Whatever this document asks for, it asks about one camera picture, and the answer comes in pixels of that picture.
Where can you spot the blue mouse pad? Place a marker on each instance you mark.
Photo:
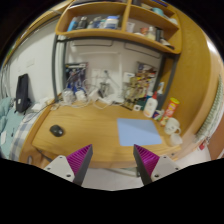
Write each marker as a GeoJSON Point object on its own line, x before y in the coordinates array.
{"type": "Point", "coordinates": [137, 131]}

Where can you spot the dark spray bottle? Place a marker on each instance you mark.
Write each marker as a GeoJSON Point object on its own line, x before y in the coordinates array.
{"type": "Point", "coordinates": [160, 94]}

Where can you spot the white ceramic mug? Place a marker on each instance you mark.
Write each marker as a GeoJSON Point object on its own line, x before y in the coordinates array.
{"type": "Point", "coordinates": [172, 126]}

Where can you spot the wooden wall shelf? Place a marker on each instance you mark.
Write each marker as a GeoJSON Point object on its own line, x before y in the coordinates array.
{"type": "Point", "coordinates": [131, 19]}

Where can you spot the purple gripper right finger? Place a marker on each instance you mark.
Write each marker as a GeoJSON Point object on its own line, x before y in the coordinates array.
{"type": "Point", "coordinates": [152, 167]}

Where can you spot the black computer mouse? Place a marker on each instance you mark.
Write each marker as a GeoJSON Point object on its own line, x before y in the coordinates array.
{"type": "Point", "coordinates": [56, 130]}

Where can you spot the wooden desk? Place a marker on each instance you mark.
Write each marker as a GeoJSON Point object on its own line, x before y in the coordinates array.
{"type": "Point", "coordinates": [82, 127]}

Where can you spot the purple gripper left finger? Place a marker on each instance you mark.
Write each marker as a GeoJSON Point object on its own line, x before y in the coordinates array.
{"type": "Point", "coordinates": [73, 167]}

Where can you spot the small white cup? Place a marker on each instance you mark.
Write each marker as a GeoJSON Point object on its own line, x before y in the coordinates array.
{"type": "Point", "coordinates": [175, 139]}

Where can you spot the yellow red snack canister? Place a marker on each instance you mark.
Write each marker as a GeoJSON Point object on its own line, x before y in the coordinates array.
{"type": "Point", "coordinates": [171, 108]}

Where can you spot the bed with plaid sheet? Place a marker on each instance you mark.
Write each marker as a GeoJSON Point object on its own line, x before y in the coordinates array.
{"type": "Point", "coordinates": [14, 128]}

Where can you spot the white lotion bottle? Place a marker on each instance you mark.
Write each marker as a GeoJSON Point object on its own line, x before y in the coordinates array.
{"type": "Point", "coordinates": [151, 106]}

